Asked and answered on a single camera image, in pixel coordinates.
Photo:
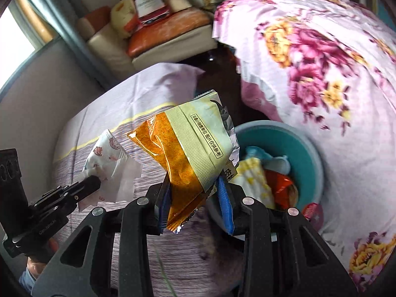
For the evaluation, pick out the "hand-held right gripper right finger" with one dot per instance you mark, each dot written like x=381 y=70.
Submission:
x=224 y=205

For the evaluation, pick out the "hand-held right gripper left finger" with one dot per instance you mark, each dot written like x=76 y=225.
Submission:
x=163 y=205

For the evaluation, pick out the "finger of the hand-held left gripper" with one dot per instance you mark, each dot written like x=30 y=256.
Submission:
x=85 y=188

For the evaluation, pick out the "white printed wet wipe packet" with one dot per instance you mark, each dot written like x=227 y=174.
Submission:
x=105 y=157

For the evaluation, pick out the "yellow and white wrapper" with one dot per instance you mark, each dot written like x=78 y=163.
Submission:
x=253 y=182

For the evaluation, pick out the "red orange small packet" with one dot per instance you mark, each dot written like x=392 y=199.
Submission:
x=283 y=188

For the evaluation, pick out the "light blue wrapper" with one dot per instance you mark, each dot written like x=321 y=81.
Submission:
x=275 y=162

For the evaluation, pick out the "orange and cream snack packet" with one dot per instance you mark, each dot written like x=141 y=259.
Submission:
x=185 y=136

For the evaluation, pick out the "teal trash bin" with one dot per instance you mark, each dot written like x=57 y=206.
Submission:
x=306 y=167

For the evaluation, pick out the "person's left forearm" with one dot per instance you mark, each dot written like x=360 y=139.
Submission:
x=27 y=281

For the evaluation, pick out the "striped purple bedsheet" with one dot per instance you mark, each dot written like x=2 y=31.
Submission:
x=123 y=99

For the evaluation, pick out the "cream sofa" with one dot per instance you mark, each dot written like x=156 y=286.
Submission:
x=108 y=49

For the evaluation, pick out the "pink floral quilt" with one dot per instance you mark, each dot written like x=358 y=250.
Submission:
x=324 y=99

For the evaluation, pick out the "grey curtain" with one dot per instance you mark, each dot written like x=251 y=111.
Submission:
x=71 y=21

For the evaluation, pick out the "cream printed pillow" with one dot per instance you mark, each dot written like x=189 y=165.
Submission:
x=122 y=18

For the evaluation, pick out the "orange seat cushion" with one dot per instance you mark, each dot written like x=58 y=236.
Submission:
x=173 y=31

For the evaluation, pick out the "red gift bag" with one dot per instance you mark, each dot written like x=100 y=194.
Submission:
x=151 y=3

